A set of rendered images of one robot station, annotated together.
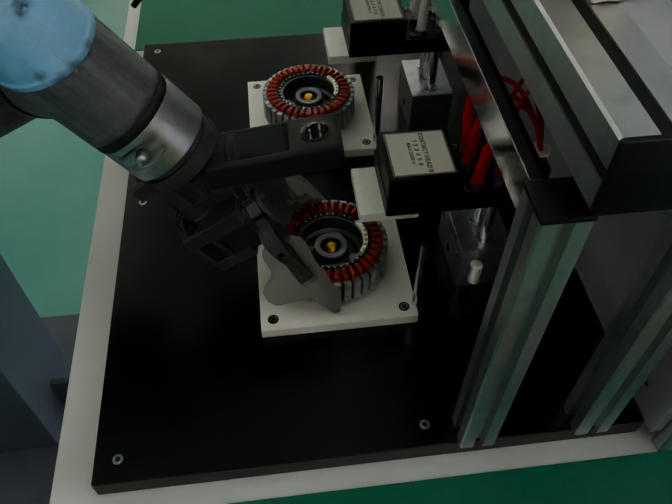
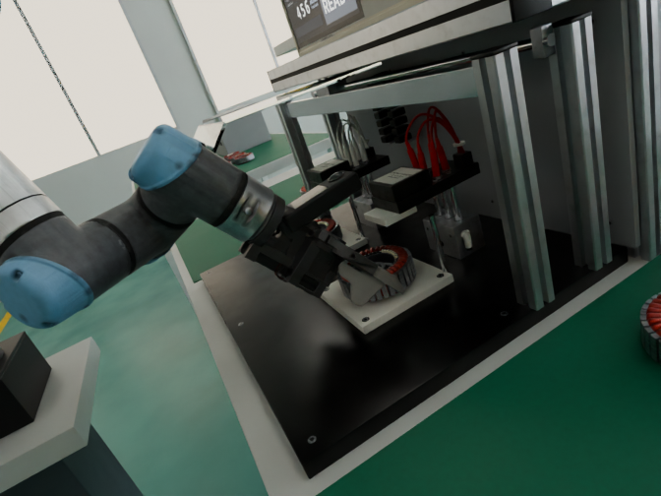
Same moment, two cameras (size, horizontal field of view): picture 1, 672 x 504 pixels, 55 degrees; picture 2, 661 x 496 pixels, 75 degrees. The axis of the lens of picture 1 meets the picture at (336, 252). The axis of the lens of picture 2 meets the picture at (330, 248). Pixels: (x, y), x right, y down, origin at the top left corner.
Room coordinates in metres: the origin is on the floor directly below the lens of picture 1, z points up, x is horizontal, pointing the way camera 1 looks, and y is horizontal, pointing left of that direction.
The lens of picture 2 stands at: (-0.13, 0.17, 1.09)
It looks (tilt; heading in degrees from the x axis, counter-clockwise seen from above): 22 degrees down; 349
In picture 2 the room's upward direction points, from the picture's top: 20 degrees counter-clockwise
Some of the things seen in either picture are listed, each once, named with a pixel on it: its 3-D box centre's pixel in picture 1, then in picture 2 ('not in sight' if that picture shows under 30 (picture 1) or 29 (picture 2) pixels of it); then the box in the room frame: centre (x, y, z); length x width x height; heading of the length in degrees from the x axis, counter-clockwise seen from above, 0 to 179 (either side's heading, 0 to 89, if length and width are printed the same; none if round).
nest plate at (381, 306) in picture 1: (331, 265); (381, 285); (0.41, 0.00, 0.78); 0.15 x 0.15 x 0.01; 7
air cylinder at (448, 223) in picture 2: (472, 239); (452, 231); (0.43, -0.14, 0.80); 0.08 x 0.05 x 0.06; 7
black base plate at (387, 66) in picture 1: (332, 192); (354, 269); (0.54, 0.00, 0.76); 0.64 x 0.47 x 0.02; 7
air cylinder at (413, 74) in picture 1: (423, 94); (374, 209); (0.67, -0.11, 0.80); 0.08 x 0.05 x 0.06; 7
